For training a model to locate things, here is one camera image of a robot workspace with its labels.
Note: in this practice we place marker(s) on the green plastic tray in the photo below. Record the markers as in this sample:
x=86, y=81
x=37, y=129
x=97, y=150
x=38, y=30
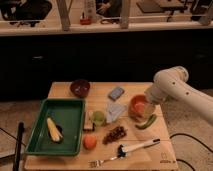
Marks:
x=58, y=128

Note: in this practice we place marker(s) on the dark purple bowl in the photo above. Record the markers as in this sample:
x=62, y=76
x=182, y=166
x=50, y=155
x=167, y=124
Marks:
x=80, y=88

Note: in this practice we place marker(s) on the red object on shelf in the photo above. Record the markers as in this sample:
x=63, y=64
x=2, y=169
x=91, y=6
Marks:
x=85, y=20

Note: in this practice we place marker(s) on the orange round fruit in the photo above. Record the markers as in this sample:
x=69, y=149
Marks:
x=89, y=142

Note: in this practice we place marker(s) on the yellow corn cob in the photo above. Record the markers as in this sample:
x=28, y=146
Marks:
x=56, y=136

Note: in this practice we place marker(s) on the silver fork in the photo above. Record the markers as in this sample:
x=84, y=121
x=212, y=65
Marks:
x=98, y=163

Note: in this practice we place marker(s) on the orange bowl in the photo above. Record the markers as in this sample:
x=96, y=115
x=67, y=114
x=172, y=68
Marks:
x=140, y=108

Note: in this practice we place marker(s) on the blue-grey sponge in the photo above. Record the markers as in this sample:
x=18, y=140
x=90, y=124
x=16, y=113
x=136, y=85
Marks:
x=116, y=93

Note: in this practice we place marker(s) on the green chili pepper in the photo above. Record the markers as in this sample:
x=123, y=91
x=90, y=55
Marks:
x=148, y=123

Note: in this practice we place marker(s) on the green cup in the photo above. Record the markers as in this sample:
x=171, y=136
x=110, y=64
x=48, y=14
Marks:
x=98, y=118

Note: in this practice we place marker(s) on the black office chair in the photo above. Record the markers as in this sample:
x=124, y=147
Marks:
x=30, y=12

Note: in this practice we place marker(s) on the small wooden block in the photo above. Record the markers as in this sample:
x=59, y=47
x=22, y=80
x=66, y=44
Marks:
x=88, y=125

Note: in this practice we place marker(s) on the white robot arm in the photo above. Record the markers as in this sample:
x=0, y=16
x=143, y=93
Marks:
x=173, y=82

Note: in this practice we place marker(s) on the dark grape bunch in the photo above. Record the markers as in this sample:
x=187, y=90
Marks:
x=114, y=135

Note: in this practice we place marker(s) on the black pole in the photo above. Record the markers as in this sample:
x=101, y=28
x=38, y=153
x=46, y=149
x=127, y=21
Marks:
x=17, y=154

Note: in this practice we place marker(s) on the white handled dish brush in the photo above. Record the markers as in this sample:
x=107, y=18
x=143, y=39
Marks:
x=124, y=150

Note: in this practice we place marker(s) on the light blue cloth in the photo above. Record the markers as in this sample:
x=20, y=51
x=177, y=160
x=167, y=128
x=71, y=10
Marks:
x=114, y=110

